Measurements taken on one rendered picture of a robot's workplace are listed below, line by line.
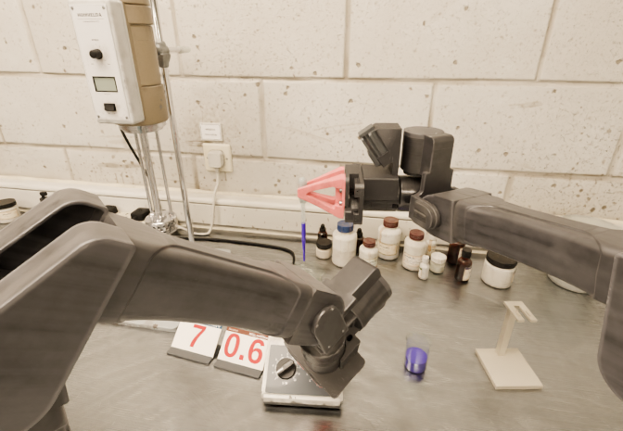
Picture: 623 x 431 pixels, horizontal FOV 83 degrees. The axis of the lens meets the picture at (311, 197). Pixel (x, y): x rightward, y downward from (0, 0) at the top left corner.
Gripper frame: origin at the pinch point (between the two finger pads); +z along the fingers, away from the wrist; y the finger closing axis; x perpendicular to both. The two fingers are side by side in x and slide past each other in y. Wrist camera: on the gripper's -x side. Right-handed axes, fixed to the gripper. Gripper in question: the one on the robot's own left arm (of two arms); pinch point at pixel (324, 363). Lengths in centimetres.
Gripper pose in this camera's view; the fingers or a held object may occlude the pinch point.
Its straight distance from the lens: 62.4
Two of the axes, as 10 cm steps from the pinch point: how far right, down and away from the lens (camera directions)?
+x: -7.1, 6.0, -3.7
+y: -7.0, -5.6, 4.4
